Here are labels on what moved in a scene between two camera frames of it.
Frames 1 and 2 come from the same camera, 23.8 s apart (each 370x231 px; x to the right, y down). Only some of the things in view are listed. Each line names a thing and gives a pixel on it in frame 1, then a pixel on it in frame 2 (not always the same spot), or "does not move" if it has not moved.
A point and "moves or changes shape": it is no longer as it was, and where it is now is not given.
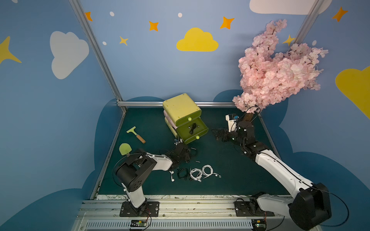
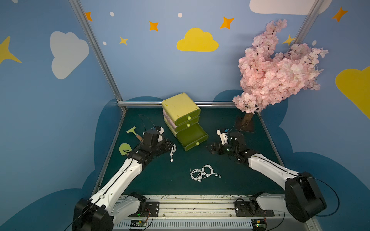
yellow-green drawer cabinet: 182,115 does not move
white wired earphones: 172,172 moves or changes shape
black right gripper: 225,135 -> 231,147
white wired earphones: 211,173 does not move
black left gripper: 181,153 -> 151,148
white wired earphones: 199,176 does not move
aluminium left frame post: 87,26 does not move
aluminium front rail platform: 101,212 does not move
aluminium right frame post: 309,20 does not move
